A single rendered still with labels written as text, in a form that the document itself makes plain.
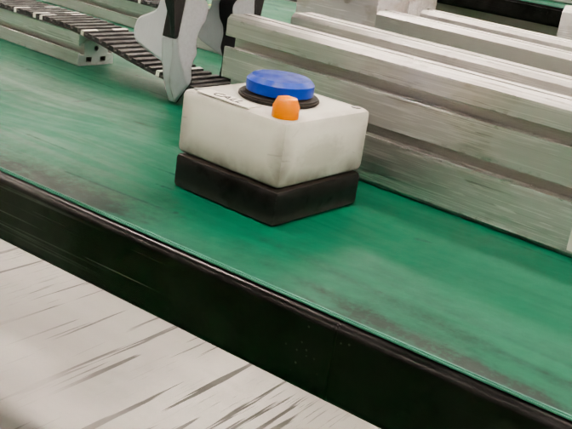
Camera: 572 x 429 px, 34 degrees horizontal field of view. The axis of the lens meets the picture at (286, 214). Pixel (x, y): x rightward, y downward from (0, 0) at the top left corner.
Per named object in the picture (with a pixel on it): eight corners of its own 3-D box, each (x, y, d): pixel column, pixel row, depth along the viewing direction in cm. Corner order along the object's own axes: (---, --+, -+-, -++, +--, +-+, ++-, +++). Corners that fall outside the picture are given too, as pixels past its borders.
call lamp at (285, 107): (265, 114, 50) (268, 93, 50) (283, 111, 51) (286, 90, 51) (286, 122, 49) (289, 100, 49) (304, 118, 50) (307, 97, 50)
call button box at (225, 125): (171, 185, 55) (182, 82, 53) (276, 163, 63) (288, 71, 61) (271, 228, 51) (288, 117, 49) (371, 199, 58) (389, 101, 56)
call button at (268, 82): (229, 103, 54) (233, 69, 53) (273, 97, 57) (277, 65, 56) (281, 120, 52) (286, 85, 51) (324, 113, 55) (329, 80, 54)
